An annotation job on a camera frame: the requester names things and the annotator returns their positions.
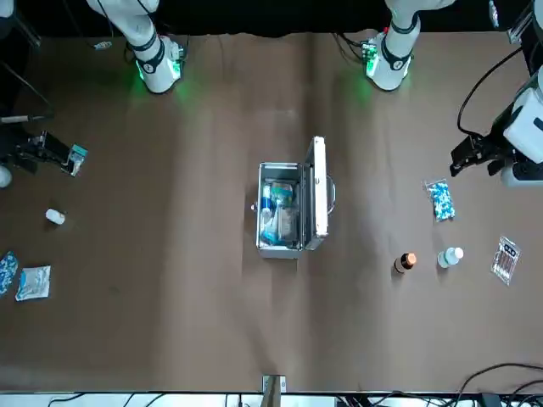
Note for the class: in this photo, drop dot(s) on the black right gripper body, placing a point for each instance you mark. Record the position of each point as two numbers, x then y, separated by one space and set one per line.
29 154

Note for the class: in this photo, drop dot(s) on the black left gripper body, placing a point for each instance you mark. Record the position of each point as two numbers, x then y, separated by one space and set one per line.
500 131

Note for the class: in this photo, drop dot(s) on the small teal packet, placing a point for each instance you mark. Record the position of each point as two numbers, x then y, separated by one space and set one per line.
78 160

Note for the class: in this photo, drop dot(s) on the aluminium medicine case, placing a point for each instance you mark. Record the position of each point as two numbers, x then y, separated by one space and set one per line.
320 191

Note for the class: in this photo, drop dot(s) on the translucent white packet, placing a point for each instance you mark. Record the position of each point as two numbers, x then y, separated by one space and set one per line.
292 220

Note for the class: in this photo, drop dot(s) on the blue clear gauze packet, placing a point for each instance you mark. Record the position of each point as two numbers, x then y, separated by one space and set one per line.
275 195

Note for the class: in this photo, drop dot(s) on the white cotton packet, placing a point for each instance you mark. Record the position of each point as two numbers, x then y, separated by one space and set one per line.
271 226

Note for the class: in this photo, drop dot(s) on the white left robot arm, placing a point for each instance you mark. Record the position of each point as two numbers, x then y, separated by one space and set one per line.
392 63

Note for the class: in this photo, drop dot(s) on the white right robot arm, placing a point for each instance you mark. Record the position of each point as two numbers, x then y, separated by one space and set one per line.
159 68

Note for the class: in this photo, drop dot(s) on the small white pill bottle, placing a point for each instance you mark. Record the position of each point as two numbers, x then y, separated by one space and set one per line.
54 215

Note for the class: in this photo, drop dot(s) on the blue white capsule bag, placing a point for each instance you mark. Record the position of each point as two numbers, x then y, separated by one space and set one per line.
7 271
441 201

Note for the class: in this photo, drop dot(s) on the swab packet with black label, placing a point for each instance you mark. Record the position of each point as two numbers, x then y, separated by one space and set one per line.
505 260

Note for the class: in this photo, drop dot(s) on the clear bottle with white cap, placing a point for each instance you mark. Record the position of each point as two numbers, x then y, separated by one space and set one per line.
447 258

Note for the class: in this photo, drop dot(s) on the small teal wrapper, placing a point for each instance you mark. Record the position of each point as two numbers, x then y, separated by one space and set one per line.
103 45

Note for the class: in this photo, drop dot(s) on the white packet with blue print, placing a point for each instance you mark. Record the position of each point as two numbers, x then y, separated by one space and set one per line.
33 283

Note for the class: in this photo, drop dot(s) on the brown bottle with orange cap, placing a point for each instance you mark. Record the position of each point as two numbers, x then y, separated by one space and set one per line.
403 263

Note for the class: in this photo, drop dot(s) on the aluminium frame profile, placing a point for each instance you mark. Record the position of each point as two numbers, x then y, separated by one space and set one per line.
522 23

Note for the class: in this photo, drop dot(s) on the metal clamp bracket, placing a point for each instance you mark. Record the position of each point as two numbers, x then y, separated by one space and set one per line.
273 386

